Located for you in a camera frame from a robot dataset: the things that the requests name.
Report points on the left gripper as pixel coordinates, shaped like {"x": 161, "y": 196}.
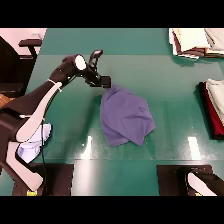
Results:
{"x": 100, "y": 81}

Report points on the purple T-shirt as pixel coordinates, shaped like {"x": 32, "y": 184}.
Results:
{"x": 125, "y": 116}

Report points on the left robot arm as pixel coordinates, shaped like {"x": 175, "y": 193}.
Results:
{"x": 40, "y": 100}

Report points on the light blue garment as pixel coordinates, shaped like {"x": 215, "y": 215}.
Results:
{"x": 33, "y": 144}

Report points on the brown garment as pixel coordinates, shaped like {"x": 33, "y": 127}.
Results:
{"x": 193, "y": 52}

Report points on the white garment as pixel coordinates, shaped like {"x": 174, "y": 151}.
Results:
{"x": 188, "y": 38}

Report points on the red garment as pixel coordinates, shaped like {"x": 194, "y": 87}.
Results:
{"x": 213, "y": 111}

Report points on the beige garment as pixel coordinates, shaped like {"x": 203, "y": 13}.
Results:
{"x": 216, "y": 95}
{"x": 216, "y": 38}

